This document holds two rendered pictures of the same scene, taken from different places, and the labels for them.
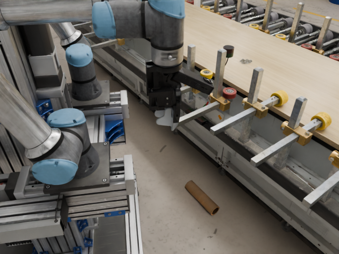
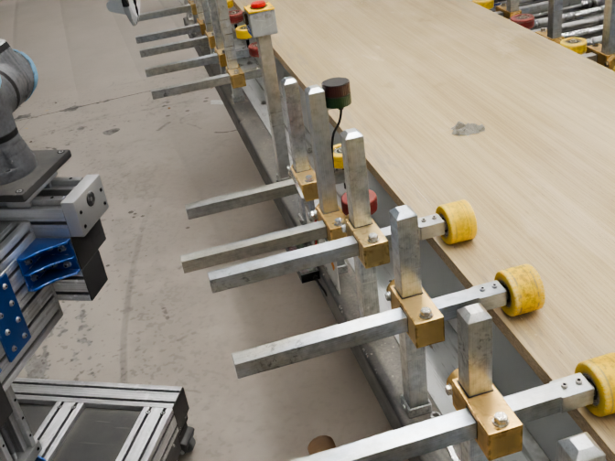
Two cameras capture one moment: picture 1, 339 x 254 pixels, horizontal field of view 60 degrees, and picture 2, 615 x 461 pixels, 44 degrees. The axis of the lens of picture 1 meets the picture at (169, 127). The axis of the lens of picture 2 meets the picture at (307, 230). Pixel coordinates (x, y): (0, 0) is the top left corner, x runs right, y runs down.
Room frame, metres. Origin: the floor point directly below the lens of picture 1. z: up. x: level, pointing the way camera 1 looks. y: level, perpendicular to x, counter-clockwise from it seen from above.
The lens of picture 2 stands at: (0.06, -0.87, 1.74)
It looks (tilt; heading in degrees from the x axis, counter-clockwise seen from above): 31 degrees down; 25
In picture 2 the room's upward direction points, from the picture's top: 8 degrees counter-clockwise
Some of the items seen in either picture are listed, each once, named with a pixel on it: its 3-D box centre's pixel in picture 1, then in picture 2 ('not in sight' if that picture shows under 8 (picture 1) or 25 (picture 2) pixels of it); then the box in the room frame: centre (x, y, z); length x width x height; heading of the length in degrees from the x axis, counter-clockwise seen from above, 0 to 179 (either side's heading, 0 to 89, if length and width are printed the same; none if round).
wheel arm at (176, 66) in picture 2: (96, 33); (200, 61); (2.60, 0.66, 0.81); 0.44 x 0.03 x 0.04; 126
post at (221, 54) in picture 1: (217, 87); (326, 187); (1.48, -0.28, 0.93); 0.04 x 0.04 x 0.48; 36
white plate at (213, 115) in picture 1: (208, 111); (321, 248); (1.49, -0.24, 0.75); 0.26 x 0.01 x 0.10; 36
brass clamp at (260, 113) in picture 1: (254, 107); (365, 238); (1.26, -0.44, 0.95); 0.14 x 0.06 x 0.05; 36
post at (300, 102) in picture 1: (288, 138); (411, 327); (1.07, -0.58, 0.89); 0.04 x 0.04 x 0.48; 36
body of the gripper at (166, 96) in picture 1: (164, 83); not in sight; (0.64, 0.01, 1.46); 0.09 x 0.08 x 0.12; 99
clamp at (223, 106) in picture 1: (219, 101); (334, 222); (1.46, -0.30, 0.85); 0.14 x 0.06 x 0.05; 36
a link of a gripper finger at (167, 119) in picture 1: (167, 120); not in sight; (0.62, 0.01, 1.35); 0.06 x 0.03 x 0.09; 99
